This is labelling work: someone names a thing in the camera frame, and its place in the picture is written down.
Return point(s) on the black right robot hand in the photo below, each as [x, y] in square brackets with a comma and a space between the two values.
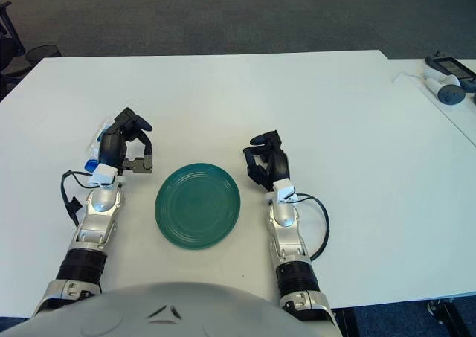
[277, 162]

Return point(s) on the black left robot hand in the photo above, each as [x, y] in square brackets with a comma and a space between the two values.
[111, 147]

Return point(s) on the clear bottle with blue cap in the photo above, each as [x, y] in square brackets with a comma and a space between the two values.
[91, 165]

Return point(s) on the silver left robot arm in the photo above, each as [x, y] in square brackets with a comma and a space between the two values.
[98, 203]

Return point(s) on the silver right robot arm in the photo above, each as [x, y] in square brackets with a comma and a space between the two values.
[284, 214]

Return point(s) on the green round plate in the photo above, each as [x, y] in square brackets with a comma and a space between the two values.
[197, 207]

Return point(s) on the black mesh wastebasket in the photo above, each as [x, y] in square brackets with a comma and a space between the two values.
[42, 53]

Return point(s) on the black office chair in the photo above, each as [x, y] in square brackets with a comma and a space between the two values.
[11, 54]

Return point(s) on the grey robot torso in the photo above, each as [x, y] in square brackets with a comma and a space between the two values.
[167, 314]

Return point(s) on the white and grey controller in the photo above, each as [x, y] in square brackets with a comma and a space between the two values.
[450, 94]

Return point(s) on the dark handheld screen device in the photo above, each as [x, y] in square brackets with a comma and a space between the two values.
[451, 68]

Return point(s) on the black table leg with caster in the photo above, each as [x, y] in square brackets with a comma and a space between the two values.
[451, 314]

